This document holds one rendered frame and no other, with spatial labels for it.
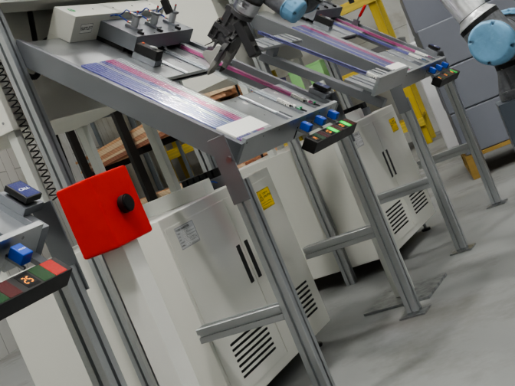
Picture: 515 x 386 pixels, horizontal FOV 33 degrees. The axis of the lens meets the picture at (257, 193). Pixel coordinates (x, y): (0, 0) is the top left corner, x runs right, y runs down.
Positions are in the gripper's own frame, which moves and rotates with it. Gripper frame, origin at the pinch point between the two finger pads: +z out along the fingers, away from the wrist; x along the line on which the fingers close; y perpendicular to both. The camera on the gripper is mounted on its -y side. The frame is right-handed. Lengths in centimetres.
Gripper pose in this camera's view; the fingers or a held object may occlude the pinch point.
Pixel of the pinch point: (217, 71)
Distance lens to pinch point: 272.3
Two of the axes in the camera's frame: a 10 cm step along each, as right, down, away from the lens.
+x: -4.2, 2.3, -8.8
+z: -4.8, 7.6, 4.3
